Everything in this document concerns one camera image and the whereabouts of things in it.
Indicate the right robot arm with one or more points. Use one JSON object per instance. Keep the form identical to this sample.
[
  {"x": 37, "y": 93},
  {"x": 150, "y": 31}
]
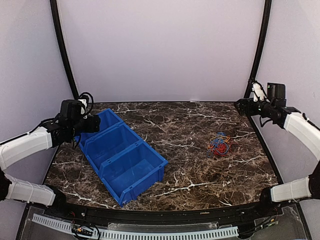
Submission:
[{"x": 297, "y": 124}]

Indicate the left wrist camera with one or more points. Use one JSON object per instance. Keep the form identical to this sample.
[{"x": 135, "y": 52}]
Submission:
[{"x": 72, "y": 109}]

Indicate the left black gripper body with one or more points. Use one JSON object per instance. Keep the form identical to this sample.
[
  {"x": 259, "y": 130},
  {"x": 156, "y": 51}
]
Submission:
[{"x": 91, "y": 127}]

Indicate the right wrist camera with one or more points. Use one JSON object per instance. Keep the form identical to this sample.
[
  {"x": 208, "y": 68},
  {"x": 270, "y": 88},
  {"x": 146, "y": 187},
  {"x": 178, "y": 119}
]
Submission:
[{"x": 276, "y": 91}]

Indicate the blue three-compartment plastic bin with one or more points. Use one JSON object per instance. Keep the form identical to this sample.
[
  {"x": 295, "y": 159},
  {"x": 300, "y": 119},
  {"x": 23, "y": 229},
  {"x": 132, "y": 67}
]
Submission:
[{"x": 124, "y": 162}]

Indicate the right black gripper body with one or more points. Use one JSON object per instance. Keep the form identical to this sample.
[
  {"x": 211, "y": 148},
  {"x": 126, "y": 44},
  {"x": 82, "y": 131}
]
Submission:
[{"x": 251, "y": 111}]

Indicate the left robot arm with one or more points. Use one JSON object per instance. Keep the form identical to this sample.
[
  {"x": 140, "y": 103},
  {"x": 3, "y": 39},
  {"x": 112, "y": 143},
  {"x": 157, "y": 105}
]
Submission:
[{"x": 73, "y": 119}]

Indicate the left black frame post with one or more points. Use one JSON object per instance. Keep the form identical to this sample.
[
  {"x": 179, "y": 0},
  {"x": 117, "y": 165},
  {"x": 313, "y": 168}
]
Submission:
[{"x": 62, "y": 47}]

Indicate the right black frame post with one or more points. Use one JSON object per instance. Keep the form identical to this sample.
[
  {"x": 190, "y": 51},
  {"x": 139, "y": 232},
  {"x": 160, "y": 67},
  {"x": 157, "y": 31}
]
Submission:
[{"x": 260, "y": 46}]

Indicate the black front rail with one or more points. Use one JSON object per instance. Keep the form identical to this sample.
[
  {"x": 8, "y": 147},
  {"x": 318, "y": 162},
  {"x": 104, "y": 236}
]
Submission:
[{"x": 233, "y": 215}]

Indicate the black frame post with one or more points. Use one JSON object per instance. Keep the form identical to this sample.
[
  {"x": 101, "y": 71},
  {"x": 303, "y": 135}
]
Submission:
[
  {"x": 62, "y": 47},
  {"x": 260, "y": 46}
]

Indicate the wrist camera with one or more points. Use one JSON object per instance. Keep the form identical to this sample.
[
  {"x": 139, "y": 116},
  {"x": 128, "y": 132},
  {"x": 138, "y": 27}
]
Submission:
[
  {"x": 276, "y": 91},
  {"x": 72, "y": 109}
]

